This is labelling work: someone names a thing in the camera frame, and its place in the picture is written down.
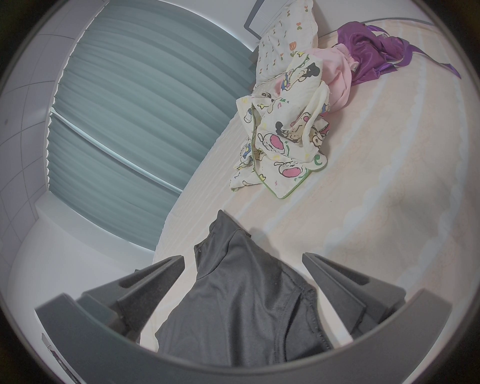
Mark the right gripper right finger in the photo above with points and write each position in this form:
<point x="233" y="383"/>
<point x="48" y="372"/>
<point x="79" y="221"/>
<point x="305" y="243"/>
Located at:
<point x="348" y="296"/>

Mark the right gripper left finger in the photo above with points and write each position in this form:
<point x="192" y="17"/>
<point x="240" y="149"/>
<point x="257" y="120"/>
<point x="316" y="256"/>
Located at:
<point x="146" y="296"/>

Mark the black T-shirt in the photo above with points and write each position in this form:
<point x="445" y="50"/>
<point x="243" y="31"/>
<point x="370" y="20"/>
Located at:
<point x="243" y="300"/>

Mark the bed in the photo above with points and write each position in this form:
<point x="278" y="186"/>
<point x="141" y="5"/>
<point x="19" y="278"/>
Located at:
<point x="375" y="168"/>

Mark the blue-green curtain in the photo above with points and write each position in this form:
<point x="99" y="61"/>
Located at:
<point x="105" y="187"/>
<point x="150" y="75"/>

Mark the white printed garment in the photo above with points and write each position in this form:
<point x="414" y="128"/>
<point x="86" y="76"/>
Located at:
<point x="285" y="150"/>

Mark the pink garment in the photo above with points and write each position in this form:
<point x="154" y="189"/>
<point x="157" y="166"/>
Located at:
<point x="337" y="86"/>

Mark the purple garment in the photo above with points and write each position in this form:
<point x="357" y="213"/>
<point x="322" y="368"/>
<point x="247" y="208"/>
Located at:
<point x="363" y="48"/>

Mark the white printed pillow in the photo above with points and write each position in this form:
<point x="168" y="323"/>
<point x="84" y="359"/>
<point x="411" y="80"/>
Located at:
<point x="277" y="45"/>

